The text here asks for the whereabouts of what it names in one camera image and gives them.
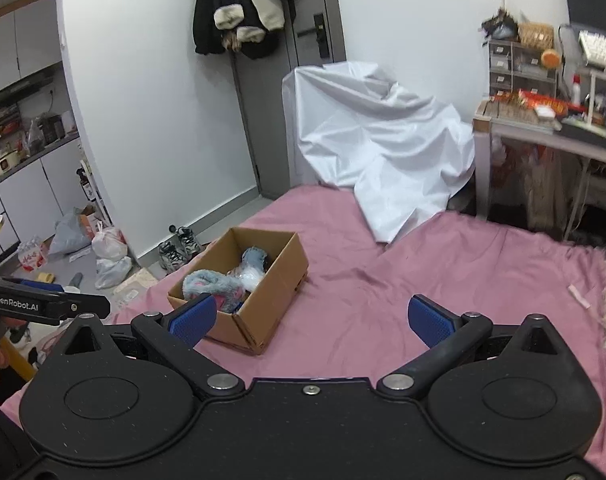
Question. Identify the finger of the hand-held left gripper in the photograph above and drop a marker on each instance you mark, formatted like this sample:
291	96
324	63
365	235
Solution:
43	286
90	306

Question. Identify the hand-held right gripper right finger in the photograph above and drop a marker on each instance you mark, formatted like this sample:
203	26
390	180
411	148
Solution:
428	322

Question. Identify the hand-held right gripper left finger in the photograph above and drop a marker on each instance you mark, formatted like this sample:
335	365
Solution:
195	320

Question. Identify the grey fluffy plush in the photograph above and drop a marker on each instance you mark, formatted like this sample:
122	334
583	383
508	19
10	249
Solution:
208	280

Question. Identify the clear plastic bag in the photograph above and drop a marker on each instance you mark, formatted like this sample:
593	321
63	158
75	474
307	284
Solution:
250	277

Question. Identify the blue knitted cloth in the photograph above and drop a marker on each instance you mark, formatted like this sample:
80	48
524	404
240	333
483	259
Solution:
254	259

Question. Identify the brown cardboard box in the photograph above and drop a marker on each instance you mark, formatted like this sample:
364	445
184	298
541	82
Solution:
278	295

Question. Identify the yellow floor item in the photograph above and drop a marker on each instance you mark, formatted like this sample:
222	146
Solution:
44	278

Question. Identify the pack of water bottles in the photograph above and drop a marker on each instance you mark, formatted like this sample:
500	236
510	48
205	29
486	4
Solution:
33	254

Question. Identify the grey plastic bag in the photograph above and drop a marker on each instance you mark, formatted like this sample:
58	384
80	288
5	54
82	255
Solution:
68	235

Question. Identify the white and red plastic bag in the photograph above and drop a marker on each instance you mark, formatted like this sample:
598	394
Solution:
109	244

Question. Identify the grey sneaker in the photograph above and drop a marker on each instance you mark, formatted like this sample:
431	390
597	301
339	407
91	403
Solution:
189	242
170	256

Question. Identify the white paper tag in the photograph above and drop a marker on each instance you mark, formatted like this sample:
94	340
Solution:
579	296

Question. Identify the beige tote bag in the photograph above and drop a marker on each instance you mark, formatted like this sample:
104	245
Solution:
548	190

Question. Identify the white cover sheet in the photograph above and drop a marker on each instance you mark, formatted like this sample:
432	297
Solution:
383	145

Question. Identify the black range hood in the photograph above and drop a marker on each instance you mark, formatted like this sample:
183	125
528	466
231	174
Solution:
18	90

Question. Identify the grey door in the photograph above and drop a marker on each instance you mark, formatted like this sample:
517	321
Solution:
273	120

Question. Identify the white desk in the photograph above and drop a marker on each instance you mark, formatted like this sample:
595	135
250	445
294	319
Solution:
523	127

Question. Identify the red snack packet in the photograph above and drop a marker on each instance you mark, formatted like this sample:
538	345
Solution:
548	101

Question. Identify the white kitchen cabinet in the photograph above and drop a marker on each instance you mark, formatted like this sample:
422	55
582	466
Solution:
28	30

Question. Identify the grey drawer organizer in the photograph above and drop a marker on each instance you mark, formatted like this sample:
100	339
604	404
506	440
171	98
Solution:
518	67

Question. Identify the white bottle with red cap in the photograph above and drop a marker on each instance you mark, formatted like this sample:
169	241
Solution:
576	91

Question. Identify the orange plush ball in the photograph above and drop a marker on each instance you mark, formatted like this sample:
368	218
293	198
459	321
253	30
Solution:
550	59

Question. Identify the black coat with cream cuffs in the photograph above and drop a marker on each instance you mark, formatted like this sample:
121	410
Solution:
210	20

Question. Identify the wicker basket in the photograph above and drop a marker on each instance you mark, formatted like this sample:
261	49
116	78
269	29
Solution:
535	35

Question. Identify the white keyboard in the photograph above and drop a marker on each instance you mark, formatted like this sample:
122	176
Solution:
603	50

